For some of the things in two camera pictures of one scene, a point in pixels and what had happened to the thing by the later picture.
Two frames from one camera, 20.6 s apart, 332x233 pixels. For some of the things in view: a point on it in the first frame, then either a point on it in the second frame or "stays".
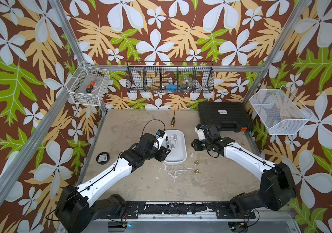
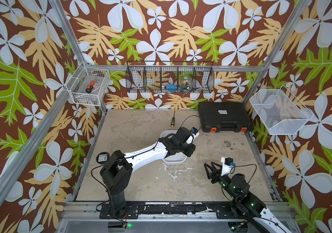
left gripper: [162, 154] to [191, 148]
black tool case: [227, 117] stays
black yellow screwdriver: [173, 119] stays
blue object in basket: [172, 88] stays
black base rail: [222, 210] stays
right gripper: [196, 144] to [214, 173]
